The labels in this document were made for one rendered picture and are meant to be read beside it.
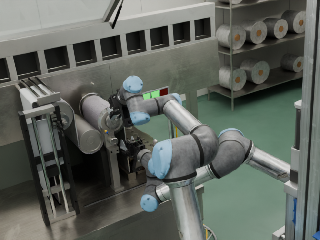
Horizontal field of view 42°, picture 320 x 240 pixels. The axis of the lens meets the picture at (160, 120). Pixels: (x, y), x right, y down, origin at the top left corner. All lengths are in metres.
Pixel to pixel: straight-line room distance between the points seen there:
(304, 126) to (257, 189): 2.52
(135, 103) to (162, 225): 0.70
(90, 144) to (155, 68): 0.68
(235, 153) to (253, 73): 3.91
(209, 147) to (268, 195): 2.33
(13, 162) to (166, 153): 1.18
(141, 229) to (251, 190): 1.82
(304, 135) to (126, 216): 0.98
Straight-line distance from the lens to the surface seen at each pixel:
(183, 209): 1.37
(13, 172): 2.35
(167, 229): 2.14
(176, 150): 1.32
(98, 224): 1.93
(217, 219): 3.38
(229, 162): 1.68
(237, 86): 5.42
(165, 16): 2.45
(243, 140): 1.79
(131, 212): 1.97
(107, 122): 2.01
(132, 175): 2.19
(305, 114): 1.23
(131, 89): 1.68
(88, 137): 2.02
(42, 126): 1.82
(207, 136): 1.38
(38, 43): 2.19
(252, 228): 3.30
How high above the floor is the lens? 2.03
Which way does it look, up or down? 23 degrees down
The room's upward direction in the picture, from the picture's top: 5 degrees counter-clockwise
